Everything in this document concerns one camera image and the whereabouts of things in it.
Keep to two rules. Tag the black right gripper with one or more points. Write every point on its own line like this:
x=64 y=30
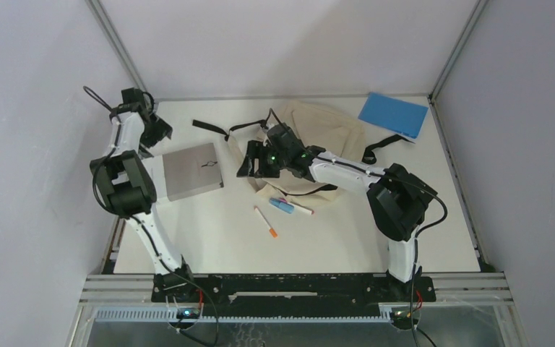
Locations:
x=254 y=151

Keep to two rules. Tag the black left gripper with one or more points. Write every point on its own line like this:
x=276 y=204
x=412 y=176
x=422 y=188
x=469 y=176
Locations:
x=162 y=130

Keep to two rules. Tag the grey hardcover book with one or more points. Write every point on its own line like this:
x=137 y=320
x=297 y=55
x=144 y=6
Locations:
x=191 y=171

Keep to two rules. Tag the beige canvas backpack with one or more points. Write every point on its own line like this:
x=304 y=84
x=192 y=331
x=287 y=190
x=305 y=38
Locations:
x=314 y=124

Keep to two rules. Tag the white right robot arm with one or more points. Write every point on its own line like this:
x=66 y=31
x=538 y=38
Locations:
x=398 y=199

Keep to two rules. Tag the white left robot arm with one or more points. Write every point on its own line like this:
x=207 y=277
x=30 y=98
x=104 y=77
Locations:
x=122 y=186

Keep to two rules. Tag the blue glue stick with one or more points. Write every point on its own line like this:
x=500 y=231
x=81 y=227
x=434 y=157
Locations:
x=282 y=205

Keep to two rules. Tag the pink capped white marker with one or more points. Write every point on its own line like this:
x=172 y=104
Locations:
x=297 y=207

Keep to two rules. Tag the orange capped white marker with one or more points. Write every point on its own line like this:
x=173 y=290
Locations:
x=265 y=221

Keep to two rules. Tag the blue notebook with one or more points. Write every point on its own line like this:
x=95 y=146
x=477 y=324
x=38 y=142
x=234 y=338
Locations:
x=398 y=116

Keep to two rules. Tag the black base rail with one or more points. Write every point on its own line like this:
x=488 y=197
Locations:
x=293 y=296

